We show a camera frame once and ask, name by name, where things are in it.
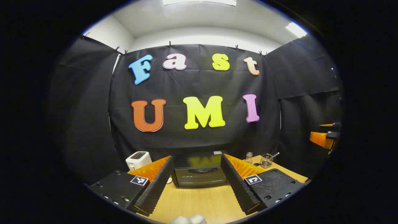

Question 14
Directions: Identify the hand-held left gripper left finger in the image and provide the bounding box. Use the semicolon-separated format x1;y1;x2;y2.
88;156;174;217

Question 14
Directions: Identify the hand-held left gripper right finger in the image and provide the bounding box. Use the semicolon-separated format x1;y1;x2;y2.
220;152;308;216

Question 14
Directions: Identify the black electric oven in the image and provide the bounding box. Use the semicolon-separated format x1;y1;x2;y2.
170;151;228;188

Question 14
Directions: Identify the white toaster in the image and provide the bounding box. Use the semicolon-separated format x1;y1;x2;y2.
126;151;153;171

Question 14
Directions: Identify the ceiling light panel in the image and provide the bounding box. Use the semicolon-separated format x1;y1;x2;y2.
285;22;308;39
163;0;237;6

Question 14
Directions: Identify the black backdrop cloth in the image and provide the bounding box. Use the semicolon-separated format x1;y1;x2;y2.
47;34;344;187

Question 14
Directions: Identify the wire mesh holder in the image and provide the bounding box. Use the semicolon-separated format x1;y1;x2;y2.
260;154;273;168

